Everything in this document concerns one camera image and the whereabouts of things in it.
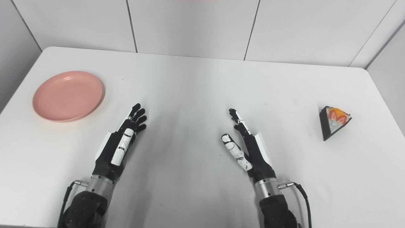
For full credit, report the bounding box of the pink round plate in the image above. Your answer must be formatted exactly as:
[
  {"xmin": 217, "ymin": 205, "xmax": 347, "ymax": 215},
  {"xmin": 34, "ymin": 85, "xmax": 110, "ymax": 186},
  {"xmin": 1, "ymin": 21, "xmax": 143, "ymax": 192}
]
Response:
[{"xmin": 32, "ymin": 71, "xmax": 105, "ymax": 123}]

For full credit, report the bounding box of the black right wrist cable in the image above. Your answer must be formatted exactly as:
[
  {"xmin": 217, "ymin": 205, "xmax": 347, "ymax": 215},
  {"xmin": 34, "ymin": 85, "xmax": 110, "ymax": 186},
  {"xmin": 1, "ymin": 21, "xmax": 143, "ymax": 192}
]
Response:
[{"xmin": 278, "ymin": 182, "xmax": 313, "ymax": 228}]

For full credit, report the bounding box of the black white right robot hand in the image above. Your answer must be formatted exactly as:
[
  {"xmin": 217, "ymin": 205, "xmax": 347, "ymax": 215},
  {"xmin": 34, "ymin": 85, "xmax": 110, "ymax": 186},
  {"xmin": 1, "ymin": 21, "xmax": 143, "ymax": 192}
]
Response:
[{"xmin": 221, "ymin": 108, "xmax": 276, "ymax": 183}]

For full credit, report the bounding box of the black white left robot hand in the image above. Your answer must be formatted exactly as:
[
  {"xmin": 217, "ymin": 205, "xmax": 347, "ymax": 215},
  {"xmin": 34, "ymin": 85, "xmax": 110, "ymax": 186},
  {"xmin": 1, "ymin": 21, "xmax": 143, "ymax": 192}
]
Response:
[{"xmin": 93, "ymin": 103, "xmax": 148, "ymax": 181}]

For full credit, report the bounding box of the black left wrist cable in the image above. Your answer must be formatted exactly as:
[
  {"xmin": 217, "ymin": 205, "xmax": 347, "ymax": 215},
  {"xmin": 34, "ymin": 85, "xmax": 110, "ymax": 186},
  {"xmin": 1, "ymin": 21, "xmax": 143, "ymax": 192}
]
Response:
[{"xmin": 58, "ymin": 180, "xmax": 89, "ymax": 227}]

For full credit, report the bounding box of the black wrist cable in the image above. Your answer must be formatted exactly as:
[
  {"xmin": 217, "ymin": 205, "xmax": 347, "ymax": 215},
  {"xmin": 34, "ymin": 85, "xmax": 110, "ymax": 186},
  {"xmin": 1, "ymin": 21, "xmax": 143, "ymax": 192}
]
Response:
[
  {"xmin": 58, "ymin": 180, "xmax": 89, "ymax": 227},
  {"xmin": 278, "ymin": 182, "xmax": 313, "ymax": 228}
]

